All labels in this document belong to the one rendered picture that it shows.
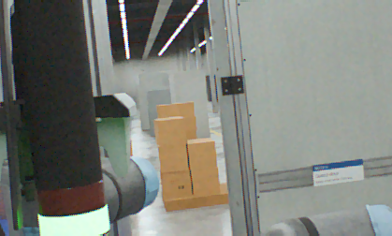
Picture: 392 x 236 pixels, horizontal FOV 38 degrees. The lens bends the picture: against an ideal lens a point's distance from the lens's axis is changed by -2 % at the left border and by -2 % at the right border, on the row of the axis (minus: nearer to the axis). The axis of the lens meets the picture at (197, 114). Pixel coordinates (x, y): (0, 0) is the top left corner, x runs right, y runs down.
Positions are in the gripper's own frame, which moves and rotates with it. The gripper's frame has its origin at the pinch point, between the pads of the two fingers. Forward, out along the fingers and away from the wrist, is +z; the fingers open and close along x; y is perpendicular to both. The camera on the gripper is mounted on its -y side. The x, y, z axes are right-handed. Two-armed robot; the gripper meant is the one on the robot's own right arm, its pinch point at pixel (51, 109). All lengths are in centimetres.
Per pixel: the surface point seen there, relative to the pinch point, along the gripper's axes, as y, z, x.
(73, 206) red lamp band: 4.4, 9.7, 0.0
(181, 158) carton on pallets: 97, -721, -191
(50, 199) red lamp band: 4.0, 9.4, 0.9
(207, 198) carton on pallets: 154, -706, -217
